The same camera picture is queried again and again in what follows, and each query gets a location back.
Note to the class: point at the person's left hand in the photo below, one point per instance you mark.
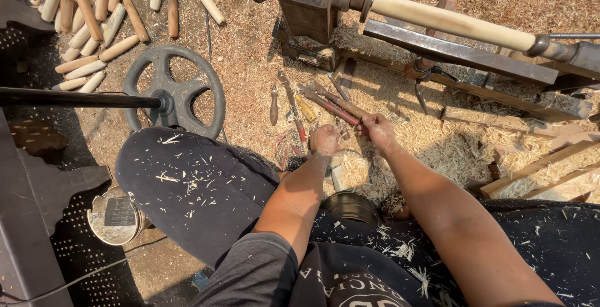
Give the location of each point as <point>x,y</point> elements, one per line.
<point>322,140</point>

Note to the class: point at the person's right hand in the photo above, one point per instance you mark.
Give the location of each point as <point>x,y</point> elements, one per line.
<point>383,132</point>

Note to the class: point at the person's left fingers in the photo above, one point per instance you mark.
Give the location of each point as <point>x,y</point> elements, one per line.
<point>334,132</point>

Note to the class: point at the person's right fingers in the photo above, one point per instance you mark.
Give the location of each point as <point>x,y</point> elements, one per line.
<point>368,124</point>

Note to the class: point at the white container of shavings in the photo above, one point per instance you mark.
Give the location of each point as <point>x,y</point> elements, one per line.
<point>349,171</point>

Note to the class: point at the small grey steel chisel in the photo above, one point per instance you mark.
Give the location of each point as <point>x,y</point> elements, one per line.
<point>338,86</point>

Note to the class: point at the long chisel with red ferrule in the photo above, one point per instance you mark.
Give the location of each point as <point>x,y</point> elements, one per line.
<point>291,103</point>

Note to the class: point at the metal hook clamp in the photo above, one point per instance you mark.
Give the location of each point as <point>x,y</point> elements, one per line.
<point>420,93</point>

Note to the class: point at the round metal can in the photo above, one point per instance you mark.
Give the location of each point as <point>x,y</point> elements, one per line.
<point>351,207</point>

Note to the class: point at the steel tool rest bar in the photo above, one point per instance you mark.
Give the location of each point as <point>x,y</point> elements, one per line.
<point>459,54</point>

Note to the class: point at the pale wooden lathe workpiece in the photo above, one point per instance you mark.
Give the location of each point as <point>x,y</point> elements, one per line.
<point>450,22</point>

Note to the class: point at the rusty lathe headstock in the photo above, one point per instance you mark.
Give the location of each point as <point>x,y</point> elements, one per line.
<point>309,2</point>

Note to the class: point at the person's black trousers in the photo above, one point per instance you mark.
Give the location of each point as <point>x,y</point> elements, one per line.
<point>197,189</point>

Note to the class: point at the wooden lathe bed beam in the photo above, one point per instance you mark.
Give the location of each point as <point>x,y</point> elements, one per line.
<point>515,98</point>

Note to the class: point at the person's grey printed shirt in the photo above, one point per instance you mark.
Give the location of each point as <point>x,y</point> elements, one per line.
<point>290,279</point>

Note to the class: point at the light wooden plank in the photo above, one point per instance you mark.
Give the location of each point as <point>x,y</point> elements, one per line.
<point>534,168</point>
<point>562,182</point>

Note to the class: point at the black spoked wheel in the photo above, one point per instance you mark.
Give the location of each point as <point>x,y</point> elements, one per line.
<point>161,77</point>

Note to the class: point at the single brown wooden spindle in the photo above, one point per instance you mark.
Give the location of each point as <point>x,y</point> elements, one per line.
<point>173,11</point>

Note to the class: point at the lathe tailstock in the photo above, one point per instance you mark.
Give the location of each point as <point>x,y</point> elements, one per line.
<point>572,56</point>

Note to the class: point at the white plastic bucket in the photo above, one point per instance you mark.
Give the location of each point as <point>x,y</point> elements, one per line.
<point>117,215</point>

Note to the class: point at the black metal shaft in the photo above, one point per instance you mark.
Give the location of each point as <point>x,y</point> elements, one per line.
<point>75,97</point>

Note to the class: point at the pile of turned wooden pegs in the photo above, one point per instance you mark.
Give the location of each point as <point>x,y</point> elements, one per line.
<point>84,11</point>

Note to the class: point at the brown wooden block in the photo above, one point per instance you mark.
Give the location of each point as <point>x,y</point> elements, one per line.
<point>37,138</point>

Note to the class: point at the black perforated metal furniture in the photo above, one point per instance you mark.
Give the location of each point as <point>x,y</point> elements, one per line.
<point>28,213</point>

